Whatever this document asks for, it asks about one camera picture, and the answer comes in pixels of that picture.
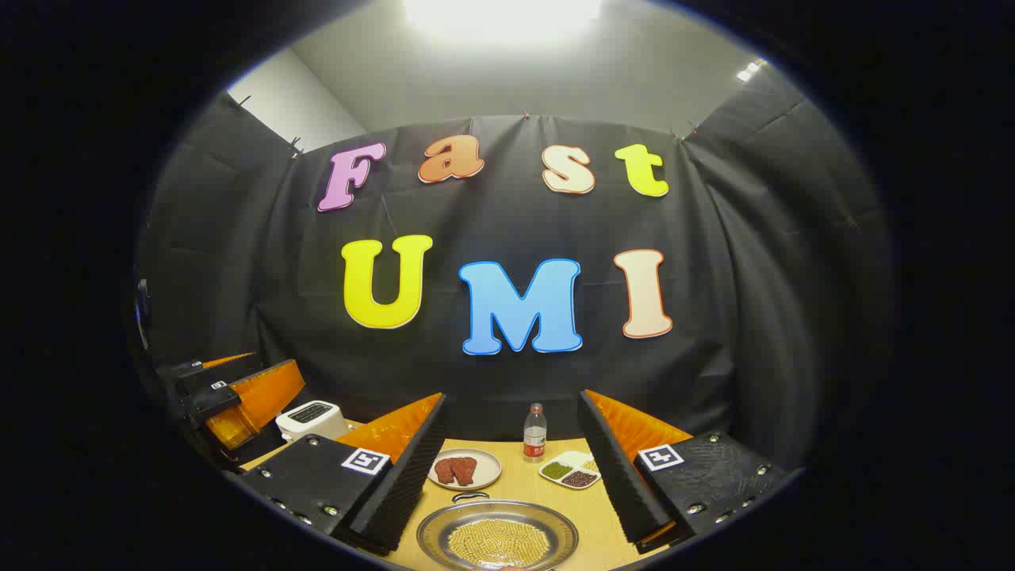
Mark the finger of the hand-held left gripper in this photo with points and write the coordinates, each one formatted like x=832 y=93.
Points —
x=262 y=392
x=226 y=362

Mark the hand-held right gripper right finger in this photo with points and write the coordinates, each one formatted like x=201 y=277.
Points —
x=622 y=484

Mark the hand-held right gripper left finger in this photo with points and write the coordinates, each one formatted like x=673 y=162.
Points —
x=404 y=484

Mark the stainless steel pot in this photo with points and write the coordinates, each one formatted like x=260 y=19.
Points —
x=436 y=539

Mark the red meat piece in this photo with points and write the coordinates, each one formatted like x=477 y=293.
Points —
x=465 y=470
x=444 y=471

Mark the heap of dark red beans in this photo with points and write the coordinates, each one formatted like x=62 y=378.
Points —
x=580 y=478

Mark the white divided dish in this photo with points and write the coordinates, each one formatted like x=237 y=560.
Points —
x=572 y=461

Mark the white toaster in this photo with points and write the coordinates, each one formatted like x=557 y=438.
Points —
x=313 y=420

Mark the heap of green beans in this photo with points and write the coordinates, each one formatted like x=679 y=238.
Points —
x=557 y=470

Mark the round white plate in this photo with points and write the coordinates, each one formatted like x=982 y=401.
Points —
x=488 y=469

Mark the clear plastic water bottle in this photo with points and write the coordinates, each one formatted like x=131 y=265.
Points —
x=535 y=436

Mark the pile of soybeans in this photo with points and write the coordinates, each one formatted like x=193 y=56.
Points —
x=498 y=543

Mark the small ceiling light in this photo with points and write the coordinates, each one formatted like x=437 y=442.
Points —
x=750 y=70

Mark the large ceiling light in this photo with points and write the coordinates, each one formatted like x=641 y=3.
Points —
x=503 y=16

